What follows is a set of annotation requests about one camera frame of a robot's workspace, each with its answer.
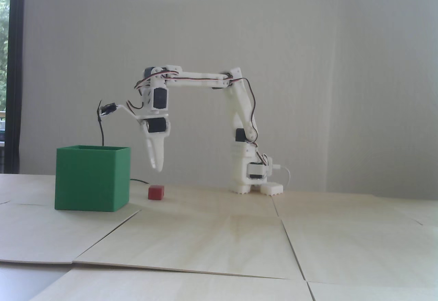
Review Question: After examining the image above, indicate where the green box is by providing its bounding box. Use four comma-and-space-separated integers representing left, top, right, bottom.
55, 145, 131, 212

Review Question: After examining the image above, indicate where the black window frame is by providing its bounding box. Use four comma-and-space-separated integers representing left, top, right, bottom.
9, 0, 26, 174

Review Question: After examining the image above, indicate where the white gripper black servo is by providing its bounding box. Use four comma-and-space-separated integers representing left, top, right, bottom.
136, 112, 171, 172

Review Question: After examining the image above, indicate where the white power cable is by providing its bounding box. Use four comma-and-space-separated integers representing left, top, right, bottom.
274, 166, 292, 190

